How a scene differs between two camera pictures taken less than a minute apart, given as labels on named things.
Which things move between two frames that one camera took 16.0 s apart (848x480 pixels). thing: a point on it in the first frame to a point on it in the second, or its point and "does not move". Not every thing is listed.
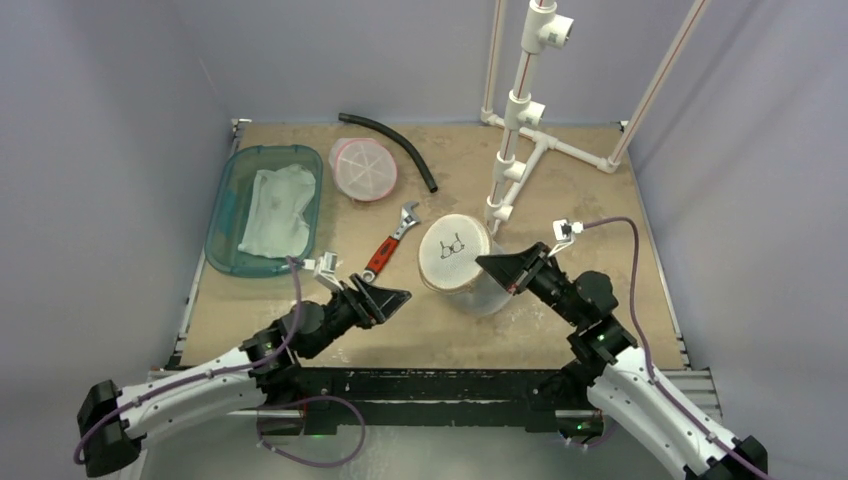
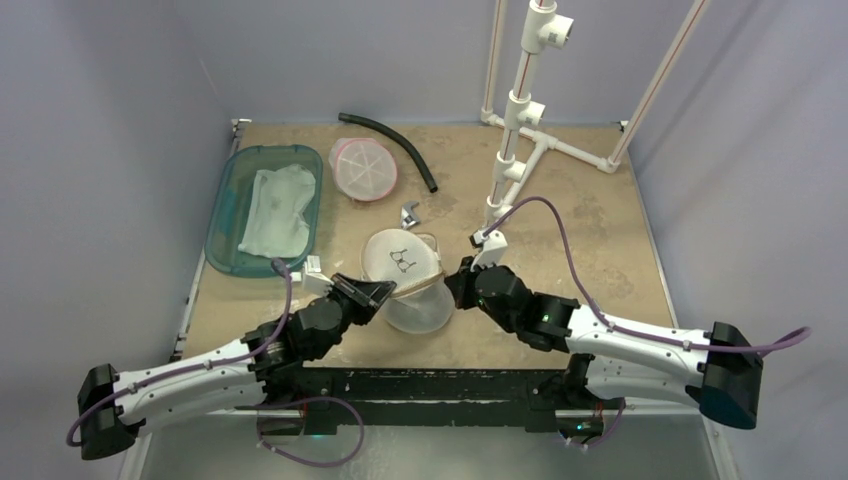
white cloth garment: [276, 226] does not move
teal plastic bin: [232, 204] does not move
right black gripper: [532, 268] to [463, 282]
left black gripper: [381, 303] does not move
